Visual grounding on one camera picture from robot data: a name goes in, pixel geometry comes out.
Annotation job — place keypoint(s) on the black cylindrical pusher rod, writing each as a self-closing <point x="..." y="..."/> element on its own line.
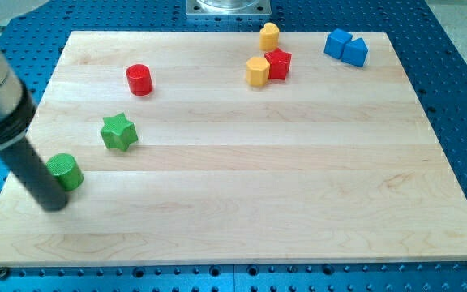
<point x="24" y="162"/>

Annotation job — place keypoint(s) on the green star block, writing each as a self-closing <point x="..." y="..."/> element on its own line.
<point x="118" y="132"/>

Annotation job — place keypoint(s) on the red star block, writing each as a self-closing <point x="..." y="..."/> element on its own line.
<point x="279" y="61"/>

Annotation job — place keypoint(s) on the green cylinder block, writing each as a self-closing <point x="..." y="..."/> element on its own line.
<point x="65" y="169"/>

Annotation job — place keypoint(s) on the red cylinder block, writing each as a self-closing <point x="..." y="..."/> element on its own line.
<point x="139" y="79"/>

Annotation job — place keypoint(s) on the wooden board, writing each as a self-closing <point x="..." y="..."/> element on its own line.
<point x="335" y="164"/>

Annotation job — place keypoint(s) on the yellow hexagon block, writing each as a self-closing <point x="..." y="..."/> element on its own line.
<point x="257" y="71"/>

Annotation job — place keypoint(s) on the yellow heart block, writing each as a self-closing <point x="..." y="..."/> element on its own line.
<point x="269" y="37"/>

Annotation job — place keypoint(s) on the blue cube block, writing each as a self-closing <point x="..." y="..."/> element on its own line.
<point x="336" y="42"/>

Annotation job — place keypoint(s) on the blue triangle block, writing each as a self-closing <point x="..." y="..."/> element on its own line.
<point x="355" y="53"/>

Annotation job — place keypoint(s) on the blue perforated metal table plate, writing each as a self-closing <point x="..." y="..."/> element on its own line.
<point x="34" y="43"/>

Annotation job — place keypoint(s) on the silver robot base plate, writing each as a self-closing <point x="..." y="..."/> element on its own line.
<point x="228" y="7"/>

